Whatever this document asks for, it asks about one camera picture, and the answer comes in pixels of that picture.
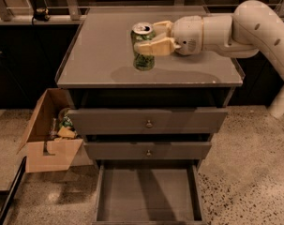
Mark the grey open bottom drawer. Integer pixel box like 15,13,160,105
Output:
92,165,207,225

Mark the grey top drawer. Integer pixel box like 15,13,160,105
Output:
68,107,227,135

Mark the small dark device on ledge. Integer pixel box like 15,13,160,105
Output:
34,7,50,22

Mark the black bar on floor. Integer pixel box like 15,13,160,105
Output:
0,157,26,225

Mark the cardboard box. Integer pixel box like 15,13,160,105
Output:
18,88,82,173

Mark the grey drawer cabinet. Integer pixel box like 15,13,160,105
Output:
54,5,246,225

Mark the brass top drawer knob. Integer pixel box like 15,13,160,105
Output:
145,120,153,128

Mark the grey middle drawer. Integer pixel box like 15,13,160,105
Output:
84,136,211,160

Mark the green soda can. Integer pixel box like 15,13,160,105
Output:
130,22,156,71

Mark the green bag in box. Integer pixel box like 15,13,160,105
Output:
58,111,74,130

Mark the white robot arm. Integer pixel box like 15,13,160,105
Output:
133,0,284,118

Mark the yellow sponge in box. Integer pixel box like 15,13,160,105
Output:
57,127,76,139

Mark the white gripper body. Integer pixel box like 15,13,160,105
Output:
172,16,203,55

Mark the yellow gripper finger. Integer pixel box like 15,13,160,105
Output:
134,37,181,56
153,21,173,37

